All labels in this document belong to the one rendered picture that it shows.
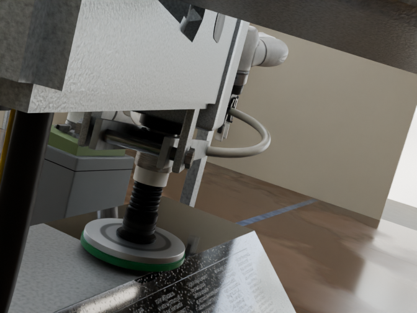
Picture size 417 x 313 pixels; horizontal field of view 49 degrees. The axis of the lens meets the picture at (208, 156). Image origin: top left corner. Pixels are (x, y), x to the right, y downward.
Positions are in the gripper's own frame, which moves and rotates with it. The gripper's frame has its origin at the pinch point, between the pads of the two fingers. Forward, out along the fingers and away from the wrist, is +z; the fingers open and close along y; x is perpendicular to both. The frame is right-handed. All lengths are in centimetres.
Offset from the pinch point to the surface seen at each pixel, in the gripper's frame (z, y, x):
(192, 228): 6, 61, 19
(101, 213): 3, 76, -1
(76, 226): -1, 89, 2
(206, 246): 3, 70, 27
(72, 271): -7, 108, 16
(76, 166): 29, 21, -52
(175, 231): 4, 68, 17
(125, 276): -6, 101, 23
